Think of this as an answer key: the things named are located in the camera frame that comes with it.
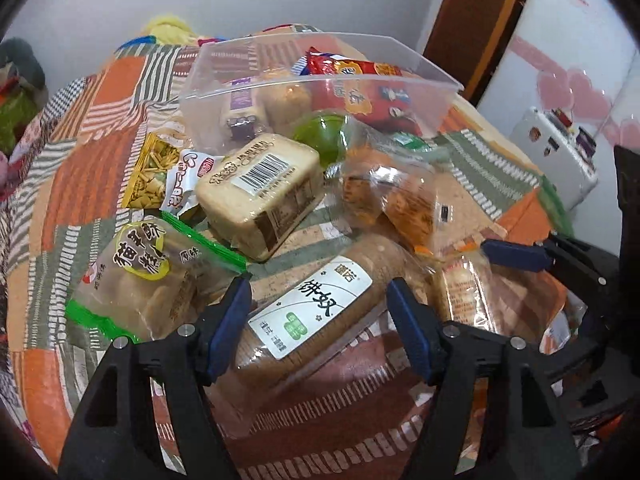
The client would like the beige barcode cake packet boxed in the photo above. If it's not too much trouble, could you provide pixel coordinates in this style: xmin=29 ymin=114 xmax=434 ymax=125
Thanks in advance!
xmin=194 ymin=132 xmax=326 ymax=262

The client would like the yellow plush toy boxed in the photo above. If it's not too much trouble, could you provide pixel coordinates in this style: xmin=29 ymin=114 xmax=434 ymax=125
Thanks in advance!
xmin=140 ymin=14 xmax=202 ymax=47

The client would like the white cabinet with pink hearts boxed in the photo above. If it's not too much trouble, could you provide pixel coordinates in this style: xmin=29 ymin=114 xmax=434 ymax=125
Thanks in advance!
xmin=477 ymin=0 xmax=640 ymax=161

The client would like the red snack packet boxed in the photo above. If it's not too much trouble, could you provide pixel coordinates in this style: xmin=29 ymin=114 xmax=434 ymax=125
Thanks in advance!
xmin=299 ymin=47 xmax=427 ymax=129

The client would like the yellow snack sticks packet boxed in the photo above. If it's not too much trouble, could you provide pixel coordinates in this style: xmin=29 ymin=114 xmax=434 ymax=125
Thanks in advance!
xmin=121 ymin=132 xmax=188 ymax=211

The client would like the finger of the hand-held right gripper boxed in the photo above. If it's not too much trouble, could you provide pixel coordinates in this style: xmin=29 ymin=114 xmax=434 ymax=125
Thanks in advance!
xmin=540 ymin=305 xmax=623 ymax=387
xmin=480 ymin=236 xmax=607 ymax=287

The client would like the long white label biscuit packet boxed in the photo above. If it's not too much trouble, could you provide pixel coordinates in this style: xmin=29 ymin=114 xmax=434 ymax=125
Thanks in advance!
xmin=235 ymin=232 xmax=437 ymax=392

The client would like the small white snack packet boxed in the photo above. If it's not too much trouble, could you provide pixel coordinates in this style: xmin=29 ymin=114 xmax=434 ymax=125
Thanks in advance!
xmin=160 ymin=149 xmax=226 ymax=222

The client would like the green plush toy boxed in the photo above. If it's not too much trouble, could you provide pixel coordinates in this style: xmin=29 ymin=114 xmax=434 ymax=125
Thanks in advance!
xmin=0 ymin=37 xmax=49 ymax=157

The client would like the wrapped round bun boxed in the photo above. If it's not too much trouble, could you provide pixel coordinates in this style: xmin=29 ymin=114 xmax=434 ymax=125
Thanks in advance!
xmin=260 ymin=82 xmax=313 ymax=129

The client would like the clear bag of orange pastries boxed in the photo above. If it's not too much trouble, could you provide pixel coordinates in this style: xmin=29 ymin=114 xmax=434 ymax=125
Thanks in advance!
xmin=340 ymin=120 xmax=482 ymax=257

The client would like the brown wooden door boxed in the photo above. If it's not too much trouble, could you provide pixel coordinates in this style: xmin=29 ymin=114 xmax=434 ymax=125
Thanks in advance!
xmin=422 ymin=0 xmax=539 ymax=106

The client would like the small white appliance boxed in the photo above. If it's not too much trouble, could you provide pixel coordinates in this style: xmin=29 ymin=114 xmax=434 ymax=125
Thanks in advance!
xmin=507 ymin=106 xmax=599 ymax=212

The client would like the purple label snack packet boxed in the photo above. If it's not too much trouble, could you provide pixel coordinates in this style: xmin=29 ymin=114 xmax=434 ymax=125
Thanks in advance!
xmin=220 ymin=77 xmax=267 ymax=139

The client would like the green edged cake packet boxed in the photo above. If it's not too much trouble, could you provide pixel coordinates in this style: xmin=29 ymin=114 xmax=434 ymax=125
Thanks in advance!
xmin=65 ymin=212 xmax=248 ymax=345

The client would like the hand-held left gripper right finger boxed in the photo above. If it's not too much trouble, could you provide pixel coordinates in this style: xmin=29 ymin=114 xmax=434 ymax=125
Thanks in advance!
xmin=386 ymin=278 xmax=583 ymax=480

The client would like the clear plastic container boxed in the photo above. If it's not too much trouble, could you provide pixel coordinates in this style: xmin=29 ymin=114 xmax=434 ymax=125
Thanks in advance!
xmin=179 ymin=31 xmax=465 ymax=161

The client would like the clear bread packet orange print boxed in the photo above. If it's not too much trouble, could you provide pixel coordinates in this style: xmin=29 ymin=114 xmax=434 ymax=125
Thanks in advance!
xmin=432 ymin=252 xmax=588 ymax=362

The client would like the green round jelly cup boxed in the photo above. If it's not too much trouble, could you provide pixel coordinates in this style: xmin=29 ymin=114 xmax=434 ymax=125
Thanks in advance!
xmin=291 ymin=114 xmax=349 ymax=167

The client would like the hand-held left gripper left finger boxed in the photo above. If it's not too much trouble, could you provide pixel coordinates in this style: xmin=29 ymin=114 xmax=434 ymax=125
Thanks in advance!
xmin=57 ymin=275 xmax=253 ymax=480

